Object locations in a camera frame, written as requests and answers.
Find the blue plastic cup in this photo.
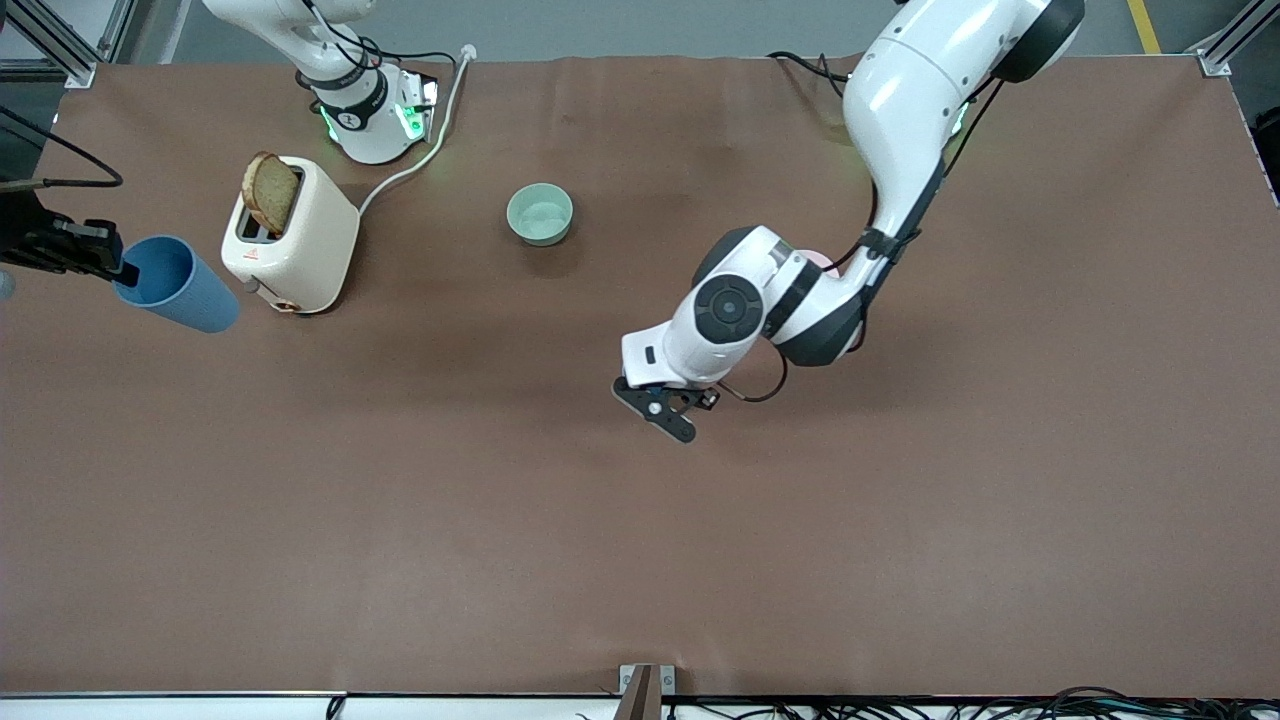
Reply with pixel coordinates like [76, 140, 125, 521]
[111, 235, 242, 335]

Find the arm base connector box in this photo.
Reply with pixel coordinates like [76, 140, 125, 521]
[397, 71, 442, 144]

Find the pale pink bowl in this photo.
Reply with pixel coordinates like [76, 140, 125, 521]
[800, 249, 867, 356]

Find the brown bread slice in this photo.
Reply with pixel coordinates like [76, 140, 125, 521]
[241, 151, 301, 238]

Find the cream white toaster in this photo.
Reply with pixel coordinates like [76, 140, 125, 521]
[220, 155, 361, 317]

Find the mint green bowl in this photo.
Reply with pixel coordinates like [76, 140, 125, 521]
[505, 183, 576, 248]

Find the aluminium frame post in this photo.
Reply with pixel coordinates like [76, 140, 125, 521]
[0, 0, 138, 87]
[1194, 0, 1280, 78]

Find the grey metal camera bracket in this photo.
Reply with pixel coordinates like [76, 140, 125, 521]
[618, 663, 677, 720]

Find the white toaster power cable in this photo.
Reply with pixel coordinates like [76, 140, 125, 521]
[356, 44, 478, 217]

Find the black left base cable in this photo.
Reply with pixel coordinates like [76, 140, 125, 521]
[767, 49, 863, 101]

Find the black base cable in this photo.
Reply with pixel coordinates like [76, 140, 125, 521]
[767, 49, 863, 101]
[295, 0, 460, 113]

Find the black right base cable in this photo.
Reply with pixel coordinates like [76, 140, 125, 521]
[295, 0, 460, 113]

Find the black cable bundle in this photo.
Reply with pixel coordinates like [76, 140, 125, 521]
[575, 685, 1280, 720]

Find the white table edge rail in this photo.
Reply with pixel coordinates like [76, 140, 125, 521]
[0, 692, 623, 720]

